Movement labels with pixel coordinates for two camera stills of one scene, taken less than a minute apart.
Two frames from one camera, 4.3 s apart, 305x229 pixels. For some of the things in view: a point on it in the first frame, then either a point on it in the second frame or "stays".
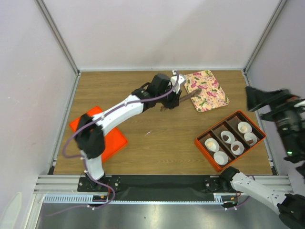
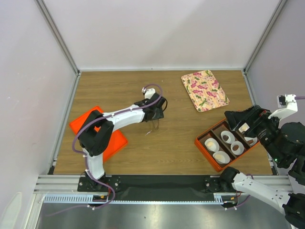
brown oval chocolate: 235,147 stays
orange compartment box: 226,142 stays
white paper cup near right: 221,158 stays
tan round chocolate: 209,143 stays
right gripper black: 255,98 -> 251,117
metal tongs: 196,92 -> 157,126
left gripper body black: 169,99 -> 158,114
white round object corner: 12,212 stays
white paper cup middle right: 237,148 stays
